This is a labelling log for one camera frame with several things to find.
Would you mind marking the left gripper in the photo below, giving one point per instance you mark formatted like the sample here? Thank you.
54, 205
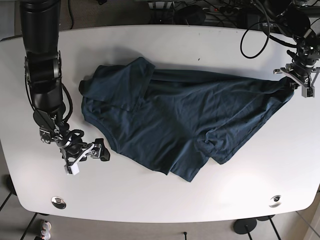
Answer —
298, 75

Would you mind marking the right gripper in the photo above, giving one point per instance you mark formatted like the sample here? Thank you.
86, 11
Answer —
79, 151

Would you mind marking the dark blue T-shirt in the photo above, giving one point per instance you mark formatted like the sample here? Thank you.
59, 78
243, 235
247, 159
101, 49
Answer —
175, 115

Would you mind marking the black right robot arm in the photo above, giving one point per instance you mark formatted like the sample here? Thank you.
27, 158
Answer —
47, 95

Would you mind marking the left table grommet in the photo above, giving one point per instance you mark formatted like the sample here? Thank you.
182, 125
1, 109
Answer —
58, 202

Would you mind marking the table grommet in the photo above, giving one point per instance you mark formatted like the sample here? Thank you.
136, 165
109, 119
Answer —
275, 201
58, 202

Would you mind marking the grey sneaker shoe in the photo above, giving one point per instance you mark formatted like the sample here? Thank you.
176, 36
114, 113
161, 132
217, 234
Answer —
45, 231

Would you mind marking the right table grommet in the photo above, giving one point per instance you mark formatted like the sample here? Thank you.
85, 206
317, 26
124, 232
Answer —
275, 201

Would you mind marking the black round stand base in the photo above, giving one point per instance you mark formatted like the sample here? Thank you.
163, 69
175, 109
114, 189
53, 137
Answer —
244, 226

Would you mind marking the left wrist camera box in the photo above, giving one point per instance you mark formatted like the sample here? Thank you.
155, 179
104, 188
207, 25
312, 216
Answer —
307, 92

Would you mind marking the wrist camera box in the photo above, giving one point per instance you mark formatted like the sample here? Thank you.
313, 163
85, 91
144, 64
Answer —
307, 92
71, 169

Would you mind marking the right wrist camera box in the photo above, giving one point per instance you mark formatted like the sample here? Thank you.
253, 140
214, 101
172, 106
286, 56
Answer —
71, 169

